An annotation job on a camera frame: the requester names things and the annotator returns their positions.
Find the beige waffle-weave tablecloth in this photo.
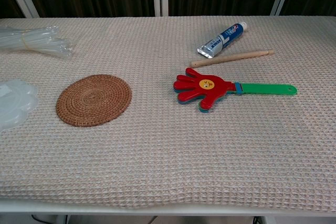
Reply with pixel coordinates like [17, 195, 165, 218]
[0, 15, 336, 213]

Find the blue white toothpaste tube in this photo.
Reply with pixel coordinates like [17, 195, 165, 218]
[197, 21, 248, 59]

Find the bundle of clear plastic tubes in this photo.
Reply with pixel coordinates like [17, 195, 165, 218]
[0, 26, 74, 59]

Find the red green blue hand clapper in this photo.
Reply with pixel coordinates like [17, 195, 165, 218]
[173, 67, 299, 114]

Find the clear flower-shaped plastic tray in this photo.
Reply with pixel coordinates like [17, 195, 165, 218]
[0, 79, 39, 133]

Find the thin wooden stick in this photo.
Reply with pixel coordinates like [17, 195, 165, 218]
[190, 49, 275, 68]

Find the round woven rattan coaster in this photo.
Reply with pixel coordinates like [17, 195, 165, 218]
[55, 74, 133, 128]

